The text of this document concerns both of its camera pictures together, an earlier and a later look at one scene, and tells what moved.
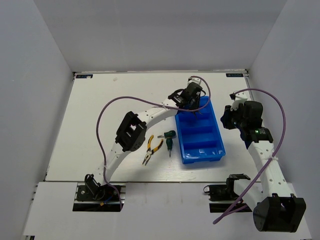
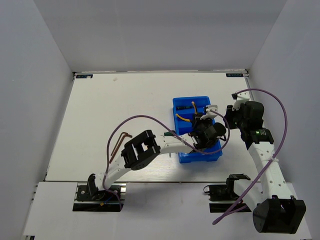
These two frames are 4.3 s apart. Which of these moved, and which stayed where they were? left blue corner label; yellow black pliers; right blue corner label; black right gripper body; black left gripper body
Moved: black left gripper body; yellow black pliers
Stayed: black right gripper body; right blue corner label; left blue corner label
